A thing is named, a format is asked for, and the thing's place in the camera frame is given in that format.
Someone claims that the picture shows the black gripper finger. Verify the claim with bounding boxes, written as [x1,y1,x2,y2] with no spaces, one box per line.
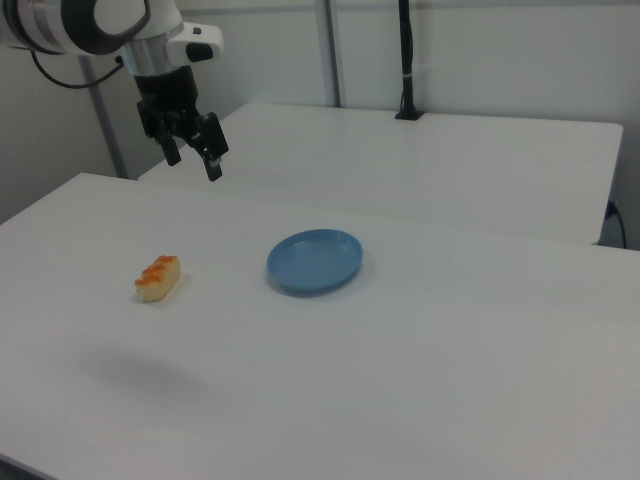
[160,133,183,168]
[188,111,231,183]

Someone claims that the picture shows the grey metal frame post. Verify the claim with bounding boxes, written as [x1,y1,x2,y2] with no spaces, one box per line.
[78,54,129,179]

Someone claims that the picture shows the black pole with base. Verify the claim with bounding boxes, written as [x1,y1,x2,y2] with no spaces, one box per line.
[394,0,426,122]

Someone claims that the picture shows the white side table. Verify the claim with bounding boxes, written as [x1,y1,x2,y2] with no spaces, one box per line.
[137,102,624,246]

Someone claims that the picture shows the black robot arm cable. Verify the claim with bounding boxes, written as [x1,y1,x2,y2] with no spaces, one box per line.
[29,49,126,91]

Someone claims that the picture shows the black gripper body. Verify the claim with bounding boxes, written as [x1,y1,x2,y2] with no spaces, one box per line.
[132,65,202,140]

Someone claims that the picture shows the blue plastic plate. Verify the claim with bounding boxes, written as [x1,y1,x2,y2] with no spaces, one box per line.
[265,228,365,299]

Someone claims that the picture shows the toy bread with orange topping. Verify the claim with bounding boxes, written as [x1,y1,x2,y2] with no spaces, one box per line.
[133,254,182,304]

